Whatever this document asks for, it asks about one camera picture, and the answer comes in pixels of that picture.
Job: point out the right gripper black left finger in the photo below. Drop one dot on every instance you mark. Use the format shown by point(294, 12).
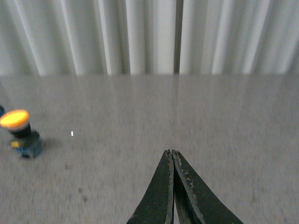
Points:
point(157, 204)

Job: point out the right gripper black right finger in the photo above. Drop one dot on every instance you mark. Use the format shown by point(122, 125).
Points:
point(195, 202)

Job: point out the yellow mushroom push button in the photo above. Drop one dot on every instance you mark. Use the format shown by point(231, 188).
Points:
point(25, 140)

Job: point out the red mushroom push button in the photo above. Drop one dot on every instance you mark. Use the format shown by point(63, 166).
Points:
point(2, 111)

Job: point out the white pleated curtain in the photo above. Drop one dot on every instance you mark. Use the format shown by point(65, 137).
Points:
point(80, 37)

